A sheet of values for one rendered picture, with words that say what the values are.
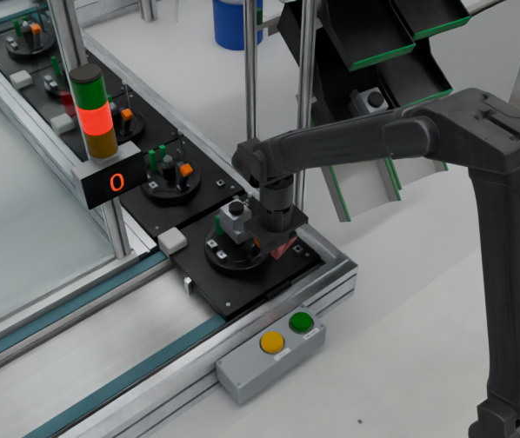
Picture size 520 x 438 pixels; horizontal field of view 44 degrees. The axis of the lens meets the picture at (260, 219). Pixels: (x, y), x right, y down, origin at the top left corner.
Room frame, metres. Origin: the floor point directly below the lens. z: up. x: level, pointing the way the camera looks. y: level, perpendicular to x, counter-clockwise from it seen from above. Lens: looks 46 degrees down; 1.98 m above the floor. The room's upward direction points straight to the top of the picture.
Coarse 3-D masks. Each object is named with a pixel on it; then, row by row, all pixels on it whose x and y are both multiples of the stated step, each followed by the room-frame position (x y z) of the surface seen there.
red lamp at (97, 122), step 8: (104, 104) 0.85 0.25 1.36; (80, 112) 0.84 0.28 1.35; (88, 112) 0.83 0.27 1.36; (96, 112) 0.83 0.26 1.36; (104, 112) 0.84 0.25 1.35; (80, 120) 0.84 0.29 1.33; (88, 120) 0.83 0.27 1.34; (96, 120) 0.83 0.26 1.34; (104, 120) 0.84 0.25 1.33; (88, 128) 0.83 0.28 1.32; (96, 128) 0.83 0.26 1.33; (104, 128) 0.84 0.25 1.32
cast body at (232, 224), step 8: (224, 208) 0.88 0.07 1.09; (232, 208) 0.87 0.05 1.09; (240, 208) 0.87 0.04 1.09; (224, 216) 0.87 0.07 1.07; (232, 216) 0.86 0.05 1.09; (240, 216) 0.86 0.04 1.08; (248, 216) 0.87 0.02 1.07; (224, 224) 0.87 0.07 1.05; (232, 224) 0.85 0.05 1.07; (240, 224) 0.86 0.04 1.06; (232, 232) 0.85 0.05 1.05; (240, 232) 0.85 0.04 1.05; (240, 240) 0.84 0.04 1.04
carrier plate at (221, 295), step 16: (256, 208) 1.00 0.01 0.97; (192, 224) 0.95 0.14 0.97; (208, 224) 0.95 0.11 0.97; (192, 240) 0.90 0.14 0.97; (176, 256) 0.86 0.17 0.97; (192, 256) 0.86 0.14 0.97; (272, 256) 0.86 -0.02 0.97; (288, 256) 0.86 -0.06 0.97; (304, 256) 0.86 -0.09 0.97; (320, 256) 0.86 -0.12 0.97; (192, 272) 0.82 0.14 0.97; (208, 272) 0.82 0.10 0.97; (256, 272) 0.82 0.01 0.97; (272, 272) 0.82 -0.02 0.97; (288, 272) 0.82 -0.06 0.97; (208, 288) 0.78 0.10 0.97; (224, 288) 0.78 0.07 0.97; (240, 288) 0.78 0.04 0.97; (256, 288) 0.78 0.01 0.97; (272, 288) 0.78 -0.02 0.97; (224, 304) 0.74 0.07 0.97; (240, 304) 0.74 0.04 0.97; (224, 320) 0.71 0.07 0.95
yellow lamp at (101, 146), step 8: (112, 128) 0.85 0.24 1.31; (88, 136) 0.83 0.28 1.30; (96, 136) 0.83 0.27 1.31; (104, 136) 0.83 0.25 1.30; (112, 136) 0.85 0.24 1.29; (88, 144) 0.84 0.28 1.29; (96, 144) 0.83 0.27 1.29; (104, 144) 0.83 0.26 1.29; (112, 144) 0.84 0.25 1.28; (96, 152) 0.83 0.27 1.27; (104, 152) 0.83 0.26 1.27; (112, 152) 0.84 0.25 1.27
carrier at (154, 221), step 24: (168, 144) 1.21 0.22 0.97; (192, 144) 1.21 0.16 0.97; (168, 168) 1.07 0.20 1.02; (192, 168) 1.11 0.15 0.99; (216, 168) 1.13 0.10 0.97; (144, 192) 1.03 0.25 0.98; (168, 192) 1.03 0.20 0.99; (192, 192) 1.03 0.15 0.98; (216, 192) 1.05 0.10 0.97; (240, 192) 1.05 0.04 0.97; (144, 216) 0.97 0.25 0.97; (168, 216) 0.97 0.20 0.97; (192, 216) 0.97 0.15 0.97
